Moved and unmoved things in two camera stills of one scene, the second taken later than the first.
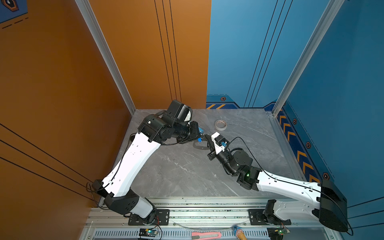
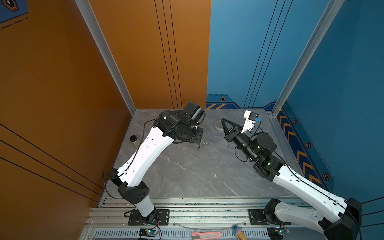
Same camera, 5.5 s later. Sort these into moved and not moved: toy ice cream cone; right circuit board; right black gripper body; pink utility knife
Moved: right black gripper body
Not moved: pink utility knife; right circuit board; toy ice cream cone
